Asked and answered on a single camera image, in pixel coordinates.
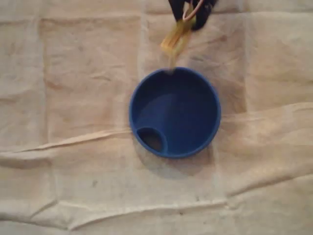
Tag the beige wrinkled cloth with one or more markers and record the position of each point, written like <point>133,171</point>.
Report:
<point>73,98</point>

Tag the blue round bowl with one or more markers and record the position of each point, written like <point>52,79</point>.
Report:
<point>185,117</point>

